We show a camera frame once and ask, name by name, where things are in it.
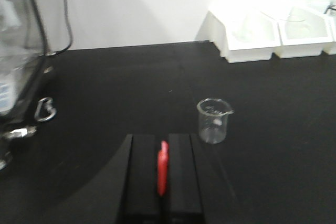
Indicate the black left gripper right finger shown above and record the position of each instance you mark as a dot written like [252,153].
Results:
[183,198]

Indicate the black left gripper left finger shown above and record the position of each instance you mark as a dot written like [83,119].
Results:
[140,202]

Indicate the red plastic spoon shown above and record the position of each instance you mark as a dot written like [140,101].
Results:
[162,168]

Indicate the small graduated glass beaker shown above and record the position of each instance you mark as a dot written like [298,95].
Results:
[213,116]

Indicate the silver carabiner clip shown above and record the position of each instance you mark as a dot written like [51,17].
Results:
[45,110]

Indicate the silver metal fitting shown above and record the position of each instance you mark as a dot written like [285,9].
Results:
[24,132]

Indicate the left white storage bin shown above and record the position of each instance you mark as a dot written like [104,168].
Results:
[217,28]

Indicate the white storage bin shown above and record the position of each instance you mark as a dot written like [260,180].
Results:
[330,47]
[312,45]
[217,28]

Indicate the glass beaker in left bin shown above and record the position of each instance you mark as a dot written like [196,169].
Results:
[255,27]

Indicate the glass beaker in bin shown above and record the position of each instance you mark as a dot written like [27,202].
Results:
[255,27]
[295,24]

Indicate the middle white storage bin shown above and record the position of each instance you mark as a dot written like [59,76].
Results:
[312,45]

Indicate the glass beaker in middle bin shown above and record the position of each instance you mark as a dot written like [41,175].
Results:
[295,24]

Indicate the right white storage bin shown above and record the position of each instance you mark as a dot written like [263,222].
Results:
[330,47]

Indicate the black wire tripod stand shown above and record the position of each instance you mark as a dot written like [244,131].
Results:
[330,10]

